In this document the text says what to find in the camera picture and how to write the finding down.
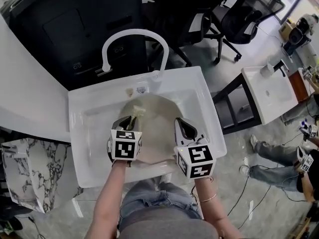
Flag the person's grey shirt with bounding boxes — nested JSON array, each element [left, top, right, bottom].
[[117, 211, 220, 239]]

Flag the cardboard box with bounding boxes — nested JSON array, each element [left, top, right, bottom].
[[278, 21, 298, 39]]

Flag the person's blue jeans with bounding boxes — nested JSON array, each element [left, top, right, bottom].
[[119, 177, 203, 225]]

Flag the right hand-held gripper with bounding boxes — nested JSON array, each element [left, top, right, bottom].
[[173, 117, 216, 180]]

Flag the white ceramic sink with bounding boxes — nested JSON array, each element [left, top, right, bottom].
[[68, 66, 228, 189]]

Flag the yellow-green scrubber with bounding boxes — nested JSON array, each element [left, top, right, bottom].
[[127, 105, 147, 130]]

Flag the white curved counter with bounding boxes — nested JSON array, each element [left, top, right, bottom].
[[0, 15, 73, 144]]

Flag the black cabinet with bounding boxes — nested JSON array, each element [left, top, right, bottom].
[[8, 0, 153, 91]]

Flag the white cylinder cup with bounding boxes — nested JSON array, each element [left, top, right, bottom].
[[260, 63, 275, 79]]

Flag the thin gold bracelet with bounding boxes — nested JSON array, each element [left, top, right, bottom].
[[199, 192, 218, 204]]

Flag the person's left forearm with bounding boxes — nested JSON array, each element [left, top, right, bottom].
[[84, 159, 133, 239]]

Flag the person's right forearm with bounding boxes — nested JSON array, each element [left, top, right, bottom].
[[193, 175, 244, 239]]

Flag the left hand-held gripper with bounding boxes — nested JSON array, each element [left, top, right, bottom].
[[107, 116, 143, 168]]

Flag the small white sink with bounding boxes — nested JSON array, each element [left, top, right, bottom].
[[240, 65, 299, 126]]

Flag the black floor cable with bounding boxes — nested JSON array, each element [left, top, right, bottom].
[[225, 175, 310, 230]]

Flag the white curved faucet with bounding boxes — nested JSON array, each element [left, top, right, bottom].
[[95, 28, 170, 80]]

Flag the brown wooden cabinet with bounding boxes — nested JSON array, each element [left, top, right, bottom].
[[288, 71, 316, 103]]

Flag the black machine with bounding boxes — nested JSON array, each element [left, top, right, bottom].
[[288, 25, 312, 56]]

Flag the black mesh office chair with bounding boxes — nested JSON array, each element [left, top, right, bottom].
[[211, 0, 286, 65]]

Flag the black faucet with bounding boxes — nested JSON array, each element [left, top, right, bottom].
[[272, 59, 290, 78]]

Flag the marble pattern sink unit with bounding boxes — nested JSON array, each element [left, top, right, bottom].
[[0, 137, 84, 214]]

